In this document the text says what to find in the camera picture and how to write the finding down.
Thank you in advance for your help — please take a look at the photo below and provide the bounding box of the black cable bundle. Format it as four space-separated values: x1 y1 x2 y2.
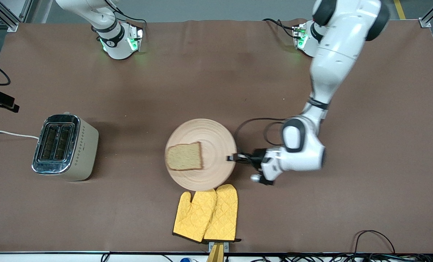
253 253 433 262

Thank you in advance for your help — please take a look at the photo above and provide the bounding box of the brown toast slice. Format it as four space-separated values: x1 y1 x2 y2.
165 142 204 171

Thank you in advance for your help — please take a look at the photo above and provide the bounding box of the black right arm base cable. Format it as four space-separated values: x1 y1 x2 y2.
104 0 147 37

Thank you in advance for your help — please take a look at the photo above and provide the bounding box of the black left arm base cable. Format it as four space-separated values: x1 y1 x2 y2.
262 18 297 39

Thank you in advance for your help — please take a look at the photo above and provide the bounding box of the black looped cable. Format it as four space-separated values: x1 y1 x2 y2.
354 230 396 255

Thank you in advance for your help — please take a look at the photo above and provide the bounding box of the round wooden plate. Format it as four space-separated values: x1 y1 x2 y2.
165 118 237 191

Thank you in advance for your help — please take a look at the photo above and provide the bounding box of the brown table mat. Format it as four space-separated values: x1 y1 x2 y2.
0 19 433 253

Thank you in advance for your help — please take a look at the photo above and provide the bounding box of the grey metal bracket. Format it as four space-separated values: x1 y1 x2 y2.
208 241 229 254

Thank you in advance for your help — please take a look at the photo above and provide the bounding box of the beige chrome two-slot toaster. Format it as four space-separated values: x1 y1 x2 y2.
31 112 99 182

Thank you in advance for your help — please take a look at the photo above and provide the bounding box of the yellow quilted oven mitt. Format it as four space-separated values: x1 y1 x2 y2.
172 189 217 243
203 184 241 243

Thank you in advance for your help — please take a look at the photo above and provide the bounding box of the white toaster power cord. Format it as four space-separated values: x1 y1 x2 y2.
0 130 39 140

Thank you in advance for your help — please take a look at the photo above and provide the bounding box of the black arm base cable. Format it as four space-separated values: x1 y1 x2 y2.
262 18 297 39
104 0 147 37

